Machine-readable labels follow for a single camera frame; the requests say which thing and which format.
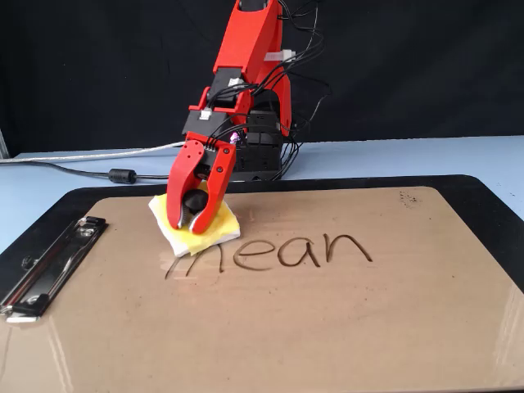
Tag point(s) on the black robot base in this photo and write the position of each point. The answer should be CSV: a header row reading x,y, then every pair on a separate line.
x,y
258,159

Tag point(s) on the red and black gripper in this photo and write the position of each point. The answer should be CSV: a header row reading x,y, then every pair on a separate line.
x,y
206,163

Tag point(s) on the black mat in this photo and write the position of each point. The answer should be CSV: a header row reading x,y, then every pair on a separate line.
x,y
368,182

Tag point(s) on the brown clipboard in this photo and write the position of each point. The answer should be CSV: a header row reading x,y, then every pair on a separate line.
x,y
286,327

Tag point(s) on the yellow sponge with black knob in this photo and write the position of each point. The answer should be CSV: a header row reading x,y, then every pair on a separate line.
x,y
221,229

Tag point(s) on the controller board with purple LED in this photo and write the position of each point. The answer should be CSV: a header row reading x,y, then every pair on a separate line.
x,y
235,138

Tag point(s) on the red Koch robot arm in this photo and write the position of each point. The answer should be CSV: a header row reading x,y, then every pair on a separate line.
x,y
249,37

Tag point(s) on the silver metal clipboard clip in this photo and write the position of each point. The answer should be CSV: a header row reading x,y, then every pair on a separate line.
x,y
49,266

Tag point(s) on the black cloth backdrop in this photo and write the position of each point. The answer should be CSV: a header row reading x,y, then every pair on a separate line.
x,y
82,61

